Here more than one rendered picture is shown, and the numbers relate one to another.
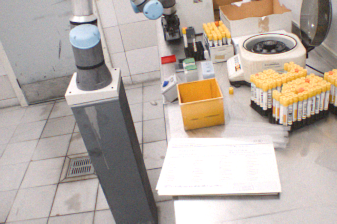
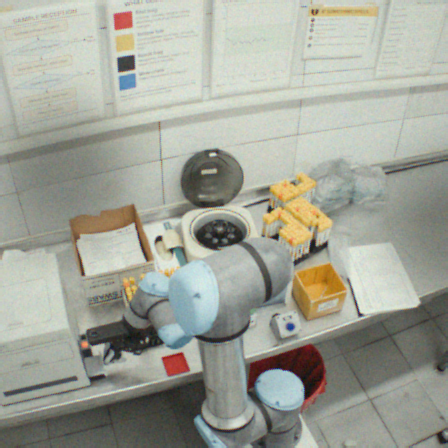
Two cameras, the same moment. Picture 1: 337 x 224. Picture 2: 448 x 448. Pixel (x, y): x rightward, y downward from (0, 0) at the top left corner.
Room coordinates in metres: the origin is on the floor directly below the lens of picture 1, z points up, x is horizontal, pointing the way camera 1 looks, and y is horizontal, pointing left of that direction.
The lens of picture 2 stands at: (1.62, 0.73, 2.17)
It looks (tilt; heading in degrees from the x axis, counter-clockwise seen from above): 42 degrees down; 246
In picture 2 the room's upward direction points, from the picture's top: 2 degrees clockwise
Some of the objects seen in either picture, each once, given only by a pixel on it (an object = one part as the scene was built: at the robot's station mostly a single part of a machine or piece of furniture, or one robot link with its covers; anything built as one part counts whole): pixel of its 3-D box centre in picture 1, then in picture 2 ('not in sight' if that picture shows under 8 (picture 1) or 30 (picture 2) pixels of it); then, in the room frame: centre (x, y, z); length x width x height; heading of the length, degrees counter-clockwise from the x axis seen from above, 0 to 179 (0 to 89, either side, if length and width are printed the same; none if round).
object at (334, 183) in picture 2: not in sight; (330, 177); (0.61, -0.56, 0.97); 0.26 x 0.17 x 0.19; 12
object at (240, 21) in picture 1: (254, 23); (111, 254); (1.50, -0.48, 0.95); 0.29 x 0.25 x 0.15; 88
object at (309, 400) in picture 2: not in sight; (274, 393); (0.98, -0.14, 0.22); 0.38 x 0.37 x 0.44; 178
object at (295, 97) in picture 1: (294, 111); not in sight; (0.77, -0.36, 0.93); 0.02 x 0.02 x 0.11
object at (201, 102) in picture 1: (200, 103); (318, 291); (0.92, -0.11, 0.93); 0.13 x 0.13 x 0.10; 87
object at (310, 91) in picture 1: (308, 105); not in sight; (0.78, -0.41, 0.93); 0.02 x 0.02 x 0.11
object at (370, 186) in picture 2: not in sight; (369, 180); (0.44, -0.52, 0.94); 0.20 x 0.17 x 0.14; 152
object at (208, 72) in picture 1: (209, 79); (269, 292); (1.07, -0.17, 0.92); 0.10 x 0.07 x 0.10; 173
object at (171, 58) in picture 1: (168, 59); (175, 363); (1.42, -0.05, 0.88); 0.07 x 0.07 x 0.01; 88
